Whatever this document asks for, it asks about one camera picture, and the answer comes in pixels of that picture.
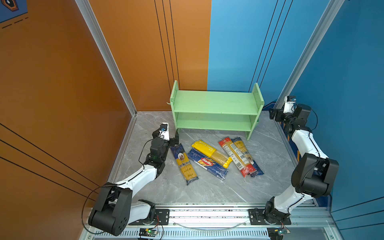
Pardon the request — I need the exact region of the white cable on rail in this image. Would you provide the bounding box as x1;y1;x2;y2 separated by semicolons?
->
172;221;248;232

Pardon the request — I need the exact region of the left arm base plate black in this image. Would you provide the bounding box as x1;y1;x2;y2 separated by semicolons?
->
129;208;170;226

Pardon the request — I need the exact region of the aluminium front rail frame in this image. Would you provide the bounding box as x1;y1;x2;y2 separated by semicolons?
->
80;204;343;240

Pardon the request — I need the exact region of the red spaghetti bag white label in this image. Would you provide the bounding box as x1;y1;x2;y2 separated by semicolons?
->
219;138;257;178

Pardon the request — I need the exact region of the right circuit board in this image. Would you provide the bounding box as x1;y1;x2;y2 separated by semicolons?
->
267;228;287;240

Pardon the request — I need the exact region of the Ankara spaghetti bag blue yellow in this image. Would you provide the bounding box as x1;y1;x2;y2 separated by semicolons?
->
171;144;199;186

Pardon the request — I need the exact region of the blue Barilla spaghetti box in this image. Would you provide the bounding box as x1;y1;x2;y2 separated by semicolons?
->
187;148;228;180

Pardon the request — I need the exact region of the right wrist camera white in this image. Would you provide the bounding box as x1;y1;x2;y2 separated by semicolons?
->
283;96;296;114

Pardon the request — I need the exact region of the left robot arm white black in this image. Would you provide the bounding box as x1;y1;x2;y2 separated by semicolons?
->
88;123;179;236

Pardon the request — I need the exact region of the left green circuit board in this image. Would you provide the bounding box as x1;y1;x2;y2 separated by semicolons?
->
139;228;159;239

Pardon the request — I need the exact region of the yellow Pastatime spaghetti bag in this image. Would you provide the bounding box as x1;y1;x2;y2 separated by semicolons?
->
192;140;233;169

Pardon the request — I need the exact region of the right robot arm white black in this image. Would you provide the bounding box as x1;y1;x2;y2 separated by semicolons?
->
264;102;339;225

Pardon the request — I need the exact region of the green two-tier wooden shelf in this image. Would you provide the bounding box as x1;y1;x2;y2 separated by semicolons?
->
170;81;265;140

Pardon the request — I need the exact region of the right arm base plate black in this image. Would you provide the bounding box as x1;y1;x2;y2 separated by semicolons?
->
248;208;292;225

